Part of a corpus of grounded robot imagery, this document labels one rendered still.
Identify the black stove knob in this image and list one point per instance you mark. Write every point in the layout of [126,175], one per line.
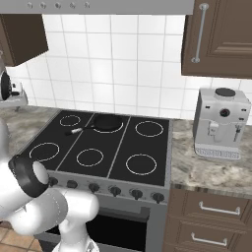
[115,191]
[94,187]
[137,194]
[158,197]
[72,184]
[53,181]

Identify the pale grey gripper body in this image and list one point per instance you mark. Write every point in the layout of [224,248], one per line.
[13,101]

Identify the brown wall cupboard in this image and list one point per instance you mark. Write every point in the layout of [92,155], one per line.
[19,37]

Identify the black glass oven door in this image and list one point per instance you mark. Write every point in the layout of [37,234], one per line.
[121,233]

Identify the white coffee machine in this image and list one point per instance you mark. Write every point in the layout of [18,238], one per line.
[220,131]

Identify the brown wall cupboard door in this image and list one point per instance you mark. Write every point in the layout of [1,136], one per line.
[226,39]

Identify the grey range hood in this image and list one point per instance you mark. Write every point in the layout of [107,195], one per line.
[111,6]

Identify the black hob stove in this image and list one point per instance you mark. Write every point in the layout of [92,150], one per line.
[111,154]

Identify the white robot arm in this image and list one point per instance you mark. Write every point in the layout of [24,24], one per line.
[49,210]

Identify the black frying pan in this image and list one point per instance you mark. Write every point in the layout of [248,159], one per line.
[106,123]

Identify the brown drawer front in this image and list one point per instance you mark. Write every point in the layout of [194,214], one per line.
[210,205]
[203,238]

